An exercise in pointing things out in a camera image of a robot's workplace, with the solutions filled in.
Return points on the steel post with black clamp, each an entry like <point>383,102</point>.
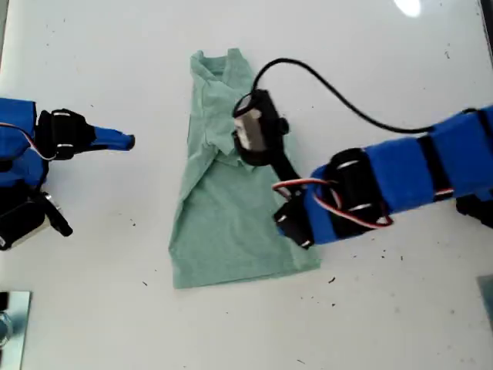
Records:
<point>17,327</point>

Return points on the green t-shirt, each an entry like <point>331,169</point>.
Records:
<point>231,231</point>

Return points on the gripper camera stalk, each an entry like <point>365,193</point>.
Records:
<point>285,167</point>

